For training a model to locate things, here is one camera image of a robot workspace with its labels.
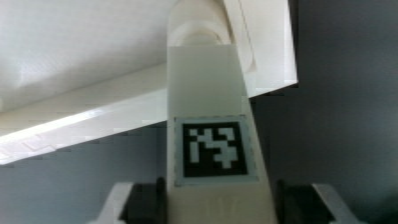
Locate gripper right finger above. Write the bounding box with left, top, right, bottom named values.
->
left=277, top=181, right=368, bottom=224

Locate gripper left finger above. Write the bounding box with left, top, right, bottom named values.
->
left=87, top=178, right=167, bottom=224

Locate white desk top tray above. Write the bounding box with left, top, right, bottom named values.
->
left=0, top=0, right=300, bottom=166

